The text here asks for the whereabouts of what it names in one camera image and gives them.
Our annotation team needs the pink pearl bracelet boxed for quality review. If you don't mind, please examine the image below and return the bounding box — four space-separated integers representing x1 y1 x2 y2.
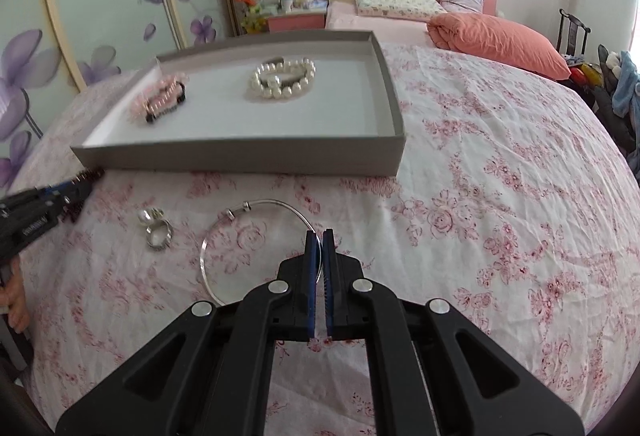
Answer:
131 73 188 119

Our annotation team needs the wide silver cuff bangle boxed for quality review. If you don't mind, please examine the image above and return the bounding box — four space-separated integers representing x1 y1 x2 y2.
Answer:
265 60 311 89

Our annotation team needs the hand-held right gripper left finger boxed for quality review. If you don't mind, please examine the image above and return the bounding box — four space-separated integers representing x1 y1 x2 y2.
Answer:
55 230 325 436

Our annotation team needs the dark swivel chair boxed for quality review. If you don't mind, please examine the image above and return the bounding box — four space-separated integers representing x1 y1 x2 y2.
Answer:
595 44 637 151

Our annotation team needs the thin silver bangle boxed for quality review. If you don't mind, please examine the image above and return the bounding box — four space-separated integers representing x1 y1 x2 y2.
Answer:
200 200 326 307

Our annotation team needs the orange folded quilt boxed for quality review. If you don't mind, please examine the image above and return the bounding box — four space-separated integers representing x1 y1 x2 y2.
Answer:
426 12 572 81

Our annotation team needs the pink nightstand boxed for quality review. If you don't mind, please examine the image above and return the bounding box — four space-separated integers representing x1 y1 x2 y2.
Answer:
265 10 328 34

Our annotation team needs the grey shallow tray box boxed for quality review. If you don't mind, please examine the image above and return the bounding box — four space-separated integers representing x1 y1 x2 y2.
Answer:
70 30 407 177

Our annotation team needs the black bead bracelet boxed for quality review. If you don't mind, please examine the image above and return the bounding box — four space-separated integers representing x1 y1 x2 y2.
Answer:
144 83 189 125

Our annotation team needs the white pearl bracelet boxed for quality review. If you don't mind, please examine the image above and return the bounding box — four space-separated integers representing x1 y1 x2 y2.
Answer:
248 58 317 101

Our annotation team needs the blue plush garment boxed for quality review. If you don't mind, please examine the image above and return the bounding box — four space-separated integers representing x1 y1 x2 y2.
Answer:
612 50 640 117

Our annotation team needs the person's left hand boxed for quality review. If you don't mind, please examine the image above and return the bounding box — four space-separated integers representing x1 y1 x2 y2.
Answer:
0 261 32 334

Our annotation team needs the patterned flat pillow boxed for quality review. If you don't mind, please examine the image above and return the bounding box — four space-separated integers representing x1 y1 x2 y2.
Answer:
355 0 448 20

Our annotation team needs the silver ring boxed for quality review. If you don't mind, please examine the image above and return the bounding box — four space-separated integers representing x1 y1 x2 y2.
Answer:
146 222 174 251

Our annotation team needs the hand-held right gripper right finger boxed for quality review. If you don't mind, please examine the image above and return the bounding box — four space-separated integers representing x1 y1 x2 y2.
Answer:
322 228 586 436

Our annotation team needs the dark wooden chair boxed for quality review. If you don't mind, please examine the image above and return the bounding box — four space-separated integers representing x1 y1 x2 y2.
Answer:
557 9 591 56

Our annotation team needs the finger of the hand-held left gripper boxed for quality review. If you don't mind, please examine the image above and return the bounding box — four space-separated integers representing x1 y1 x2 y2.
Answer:
42 193 88 217
27 176 96 199

